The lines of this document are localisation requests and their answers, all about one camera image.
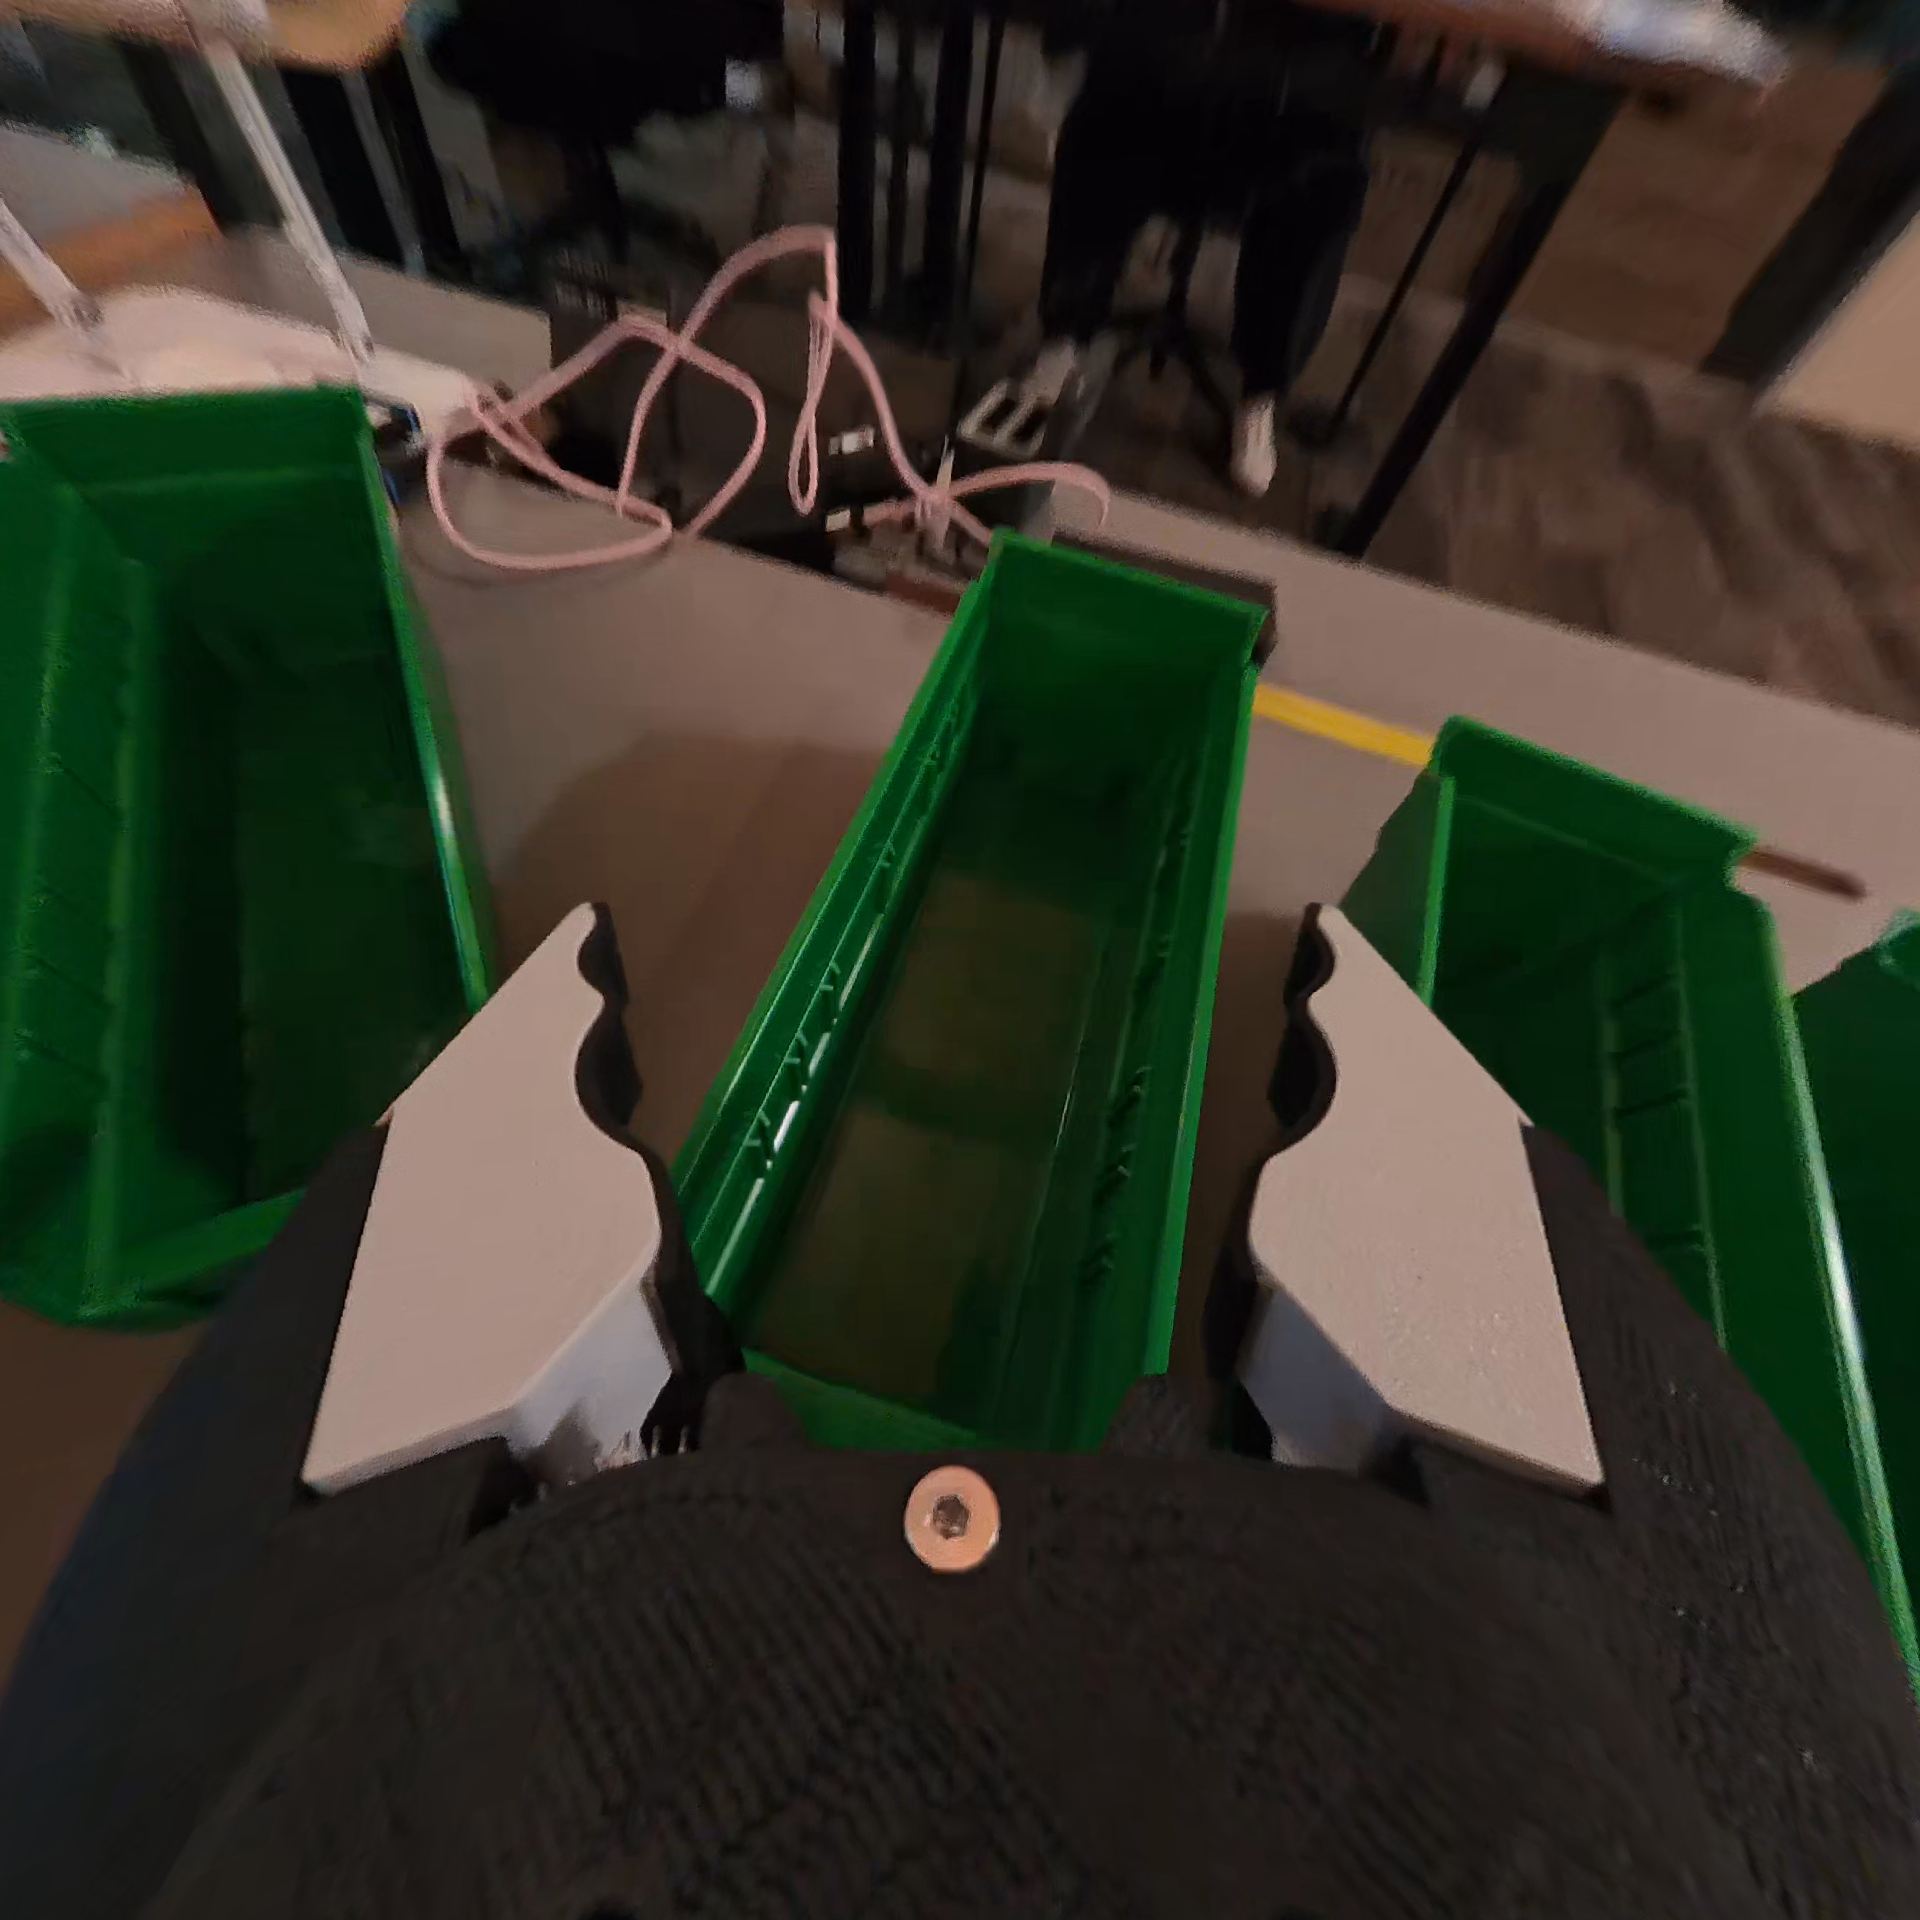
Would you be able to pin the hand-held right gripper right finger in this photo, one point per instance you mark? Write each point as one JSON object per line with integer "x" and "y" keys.
{"x": 1428, "y": 1229}

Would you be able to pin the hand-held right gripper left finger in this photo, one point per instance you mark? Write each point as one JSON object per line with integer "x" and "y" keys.
{"x": 476, "y": 1229}

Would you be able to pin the green plastic bin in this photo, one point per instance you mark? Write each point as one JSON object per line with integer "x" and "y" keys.
{"x": 227, "y": 824}
{"x": 960, "y": 1049}
{"x": 1875, "y": 1200}
{"x": 1573, "y": 961}

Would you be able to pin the yellow tape strip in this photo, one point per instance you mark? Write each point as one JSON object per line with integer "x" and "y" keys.
{"x": 1343, "y": 725}

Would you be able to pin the black metal rack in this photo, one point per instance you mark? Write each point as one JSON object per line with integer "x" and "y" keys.
{"x": 862, "y": 149}

